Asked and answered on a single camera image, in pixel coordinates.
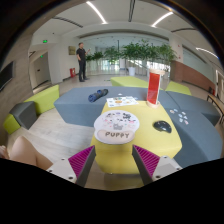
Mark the grey modular sofa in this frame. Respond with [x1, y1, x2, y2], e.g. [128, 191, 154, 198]
[54, 87, 223, 167]

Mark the printed paper sheet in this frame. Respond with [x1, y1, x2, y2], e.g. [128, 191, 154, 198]
[107, 96, 137, 107]

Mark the round puppy mouse pad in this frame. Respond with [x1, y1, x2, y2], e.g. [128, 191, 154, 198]
[94, 110, 140, 145]

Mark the rolled dark blue cloth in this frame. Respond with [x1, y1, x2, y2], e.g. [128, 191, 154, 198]
[88, 89, 108, 102]

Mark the yellow-green table block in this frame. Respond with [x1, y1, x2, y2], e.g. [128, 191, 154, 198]
[91, 101, 182, 174]

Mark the black computer mouse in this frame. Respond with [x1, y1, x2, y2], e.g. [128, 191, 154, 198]
[153, 120, 172, 133]

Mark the person's bare forearm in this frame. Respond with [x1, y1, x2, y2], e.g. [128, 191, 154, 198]
[0, 136, 53, 170]

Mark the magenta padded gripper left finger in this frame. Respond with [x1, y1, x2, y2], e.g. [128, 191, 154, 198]
[47, 146, 96, 187]

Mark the man in black clothes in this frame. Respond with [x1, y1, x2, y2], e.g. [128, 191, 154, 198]
[76, 42, 87, 82]

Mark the green and grey side bench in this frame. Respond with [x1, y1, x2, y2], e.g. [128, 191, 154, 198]
[3, 85, 59, 134]

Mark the wall mounted black screen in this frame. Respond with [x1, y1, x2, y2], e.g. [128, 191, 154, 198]
[0, 62, 14, 92]

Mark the red fire extinguisher box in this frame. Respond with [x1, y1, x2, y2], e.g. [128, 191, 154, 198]
[70, 68, 76, 78]

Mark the potted green plants row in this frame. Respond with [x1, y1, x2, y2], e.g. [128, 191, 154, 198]
[87, 40, 177, 72]

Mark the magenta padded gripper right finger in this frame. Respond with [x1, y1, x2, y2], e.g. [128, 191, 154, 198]
[132, 145, 182, 185]

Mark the yellow-green ottoman far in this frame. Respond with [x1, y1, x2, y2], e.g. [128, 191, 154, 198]
[110, 76, 148, 88]

